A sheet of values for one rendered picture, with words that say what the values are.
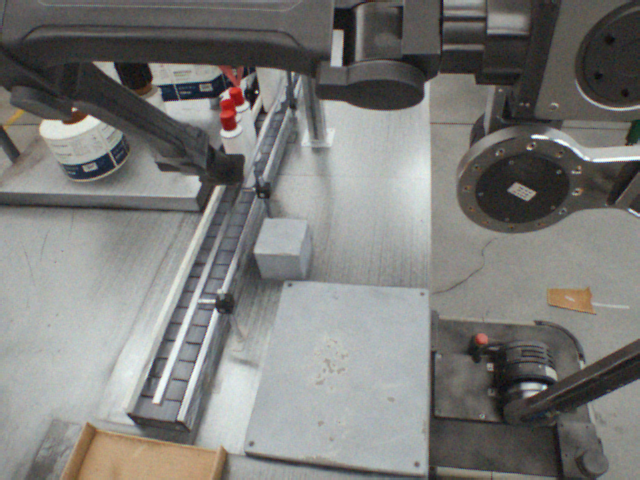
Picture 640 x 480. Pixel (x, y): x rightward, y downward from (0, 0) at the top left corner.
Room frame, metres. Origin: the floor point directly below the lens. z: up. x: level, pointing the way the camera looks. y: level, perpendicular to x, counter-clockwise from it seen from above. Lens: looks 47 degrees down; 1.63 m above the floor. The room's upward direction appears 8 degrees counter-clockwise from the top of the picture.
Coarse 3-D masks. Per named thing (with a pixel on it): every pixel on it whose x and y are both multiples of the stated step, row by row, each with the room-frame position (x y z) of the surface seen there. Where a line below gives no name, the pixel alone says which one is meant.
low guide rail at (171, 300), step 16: (256, 112) 1.20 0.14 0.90; (208, 208) 0.80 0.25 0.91; (192, 240) 0.70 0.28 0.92; (192, 256) 0.67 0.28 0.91; (176, 288) 0.58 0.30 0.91; (160, 320) 0.51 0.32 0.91; (160, 336) 0.48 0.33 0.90; (144, 352) 0.44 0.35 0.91; (144, 368) 0.41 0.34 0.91; (128, 400) 0.35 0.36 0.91
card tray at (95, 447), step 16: (96, 432) 0.33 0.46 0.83; (112, 432) 0.33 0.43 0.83; (80, 448) 0.30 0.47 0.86; (96, 448) 0.30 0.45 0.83; (112, 448) 0.30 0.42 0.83; (128, 448) 0.30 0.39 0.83; (144, 448) 0.30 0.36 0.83; (160, 448) 0.29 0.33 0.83; (176, 448) 0.29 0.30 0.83; (192, 448) 0.29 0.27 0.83; (208, 448) 0.28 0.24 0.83; (80, 464) 0.28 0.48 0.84; (96, 464) 0.28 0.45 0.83; (112, 464) 0.27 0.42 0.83; (128, 464) 0.27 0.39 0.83; (144, 464) 0.27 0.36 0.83; (160, 464) 0.26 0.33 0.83; (176, 464) 0.26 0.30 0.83; (192, 464) 0.26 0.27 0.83; (208, 464) 0.26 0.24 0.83
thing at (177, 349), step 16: (272, 112) 1.09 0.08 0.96; (256, 144) 0.95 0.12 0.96; (240, 192) 0.79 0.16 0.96; (224, 224) 0.69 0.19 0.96; (208, 272) 0.57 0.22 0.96; (192, 304) 0.50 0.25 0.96; (192, 320) 0.47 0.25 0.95; (176, 352) 0.40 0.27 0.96; (160, 384) 0.35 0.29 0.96; (160, 400) 0.32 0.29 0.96
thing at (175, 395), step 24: (288, 96) 1.30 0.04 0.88; (264, 120) 1.19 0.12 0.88; (264, 144) 1.07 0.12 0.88; (264, 168) 0.96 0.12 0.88; (216, 216) 0.81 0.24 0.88; (240, 216) 0.79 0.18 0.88; (216, 264) 0.66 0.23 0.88; (192, 288) 0.60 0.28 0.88; (216, 288) 0.59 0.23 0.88; (168, 336) 0.49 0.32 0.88; (192, 336) 0.48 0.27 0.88; (192, 360) 0.43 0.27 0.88; (144, 384) 0.40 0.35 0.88; (144, 408) 0.35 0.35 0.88; (168, 408) 0.34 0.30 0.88
